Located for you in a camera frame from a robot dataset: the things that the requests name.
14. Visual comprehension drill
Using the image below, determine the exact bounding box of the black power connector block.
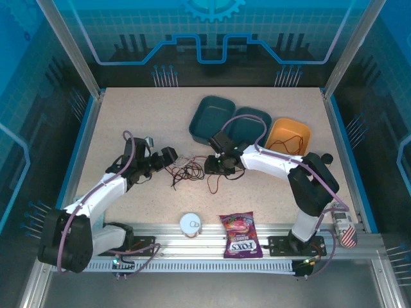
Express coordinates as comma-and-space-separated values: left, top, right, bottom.
292, 259, 315, 280
110, 258, 136, 280

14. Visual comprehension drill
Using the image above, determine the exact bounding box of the aluminium table side rail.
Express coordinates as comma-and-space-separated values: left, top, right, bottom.
53, 91, 105, 234
322, 89, 370, 232

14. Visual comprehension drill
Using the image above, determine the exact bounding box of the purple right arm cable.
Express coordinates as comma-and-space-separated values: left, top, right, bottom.
223, 114, 351, 278

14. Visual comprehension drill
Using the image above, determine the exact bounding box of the purple candy bag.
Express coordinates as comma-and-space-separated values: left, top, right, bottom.
219, 210, 264, 259

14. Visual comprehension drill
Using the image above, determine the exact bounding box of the slotted grey cable duct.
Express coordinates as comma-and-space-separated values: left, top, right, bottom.
51, 259, 296, 273

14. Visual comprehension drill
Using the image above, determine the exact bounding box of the orange plastic bin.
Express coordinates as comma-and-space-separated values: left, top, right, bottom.
263, 117, 312, 158

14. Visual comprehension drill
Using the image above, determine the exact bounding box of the teal plastic bin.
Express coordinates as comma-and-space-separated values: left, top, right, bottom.
188, 95, 237, 148
228, 107, 273, 151

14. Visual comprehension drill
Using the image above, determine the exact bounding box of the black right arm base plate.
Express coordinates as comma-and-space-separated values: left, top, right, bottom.
268, 235, 328, 257

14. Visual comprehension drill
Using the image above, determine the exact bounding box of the silver tin can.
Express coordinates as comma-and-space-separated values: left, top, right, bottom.
179, 212, 204, 239

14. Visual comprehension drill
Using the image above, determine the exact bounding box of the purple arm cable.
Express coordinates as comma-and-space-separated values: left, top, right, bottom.
223, 114, 351, 278
56, 130, 161, 277

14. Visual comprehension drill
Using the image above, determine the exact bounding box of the aluminium frame post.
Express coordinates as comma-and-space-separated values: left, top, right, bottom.
320, 0, 385, 100
35, 0, 105, 99

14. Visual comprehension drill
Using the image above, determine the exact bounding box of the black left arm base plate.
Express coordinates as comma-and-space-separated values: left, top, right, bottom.
98, 235, 157, 257

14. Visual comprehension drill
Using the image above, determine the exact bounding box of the flag print can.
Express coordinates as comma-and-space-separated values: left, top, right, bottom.
330, 201, 359, 250

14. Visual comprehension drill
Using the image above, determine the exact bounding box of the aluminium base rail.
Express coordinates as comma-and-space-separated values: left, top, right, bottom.
41, 221, 386, 261

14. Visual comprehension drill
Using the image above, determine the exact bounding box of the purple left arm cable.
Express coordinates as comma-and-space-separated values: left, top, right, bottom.
56, 130, 161, 277

